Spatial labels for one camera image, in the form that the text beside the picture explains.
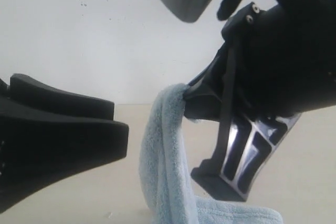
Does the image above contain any light blue fluffy towel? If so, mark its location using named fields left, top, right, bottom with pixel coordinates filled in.
left=139, top=83, right=283, bottom=223

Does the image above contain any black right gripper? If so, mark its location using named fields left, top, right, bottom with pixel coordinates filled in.
left=220, top=0, right=335, bottom=115

